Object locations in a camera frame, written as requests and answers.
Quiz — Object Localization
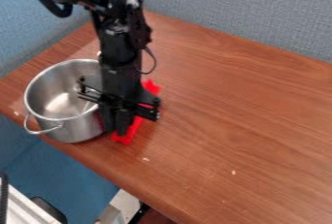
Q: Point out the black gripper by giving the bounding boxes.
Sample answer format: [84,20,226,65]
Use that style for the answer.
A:
[76,60,160,136]

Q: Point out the red block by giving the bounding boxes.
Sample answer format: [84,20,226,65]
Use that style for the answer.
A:
[110,80,160,145]

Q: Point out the stainless steel pot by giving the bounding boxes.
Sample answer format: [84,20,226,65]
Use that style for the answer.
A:
[23,59,104,143]

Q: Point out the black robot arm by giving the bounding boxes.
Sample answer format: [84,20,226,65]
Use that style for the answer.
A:
[39,0,160,136]

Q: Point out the dark chair part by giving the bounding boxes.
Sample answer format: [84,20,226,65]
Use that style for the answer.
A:
[31,197,67,224]

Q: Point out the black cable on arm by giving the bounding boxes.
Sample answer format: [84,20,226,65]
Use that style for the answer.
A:
[134,46,158,76]

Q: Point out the table leg frame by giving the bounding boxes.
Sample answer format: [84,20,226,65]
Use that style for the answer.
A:
[95,188,174,224]

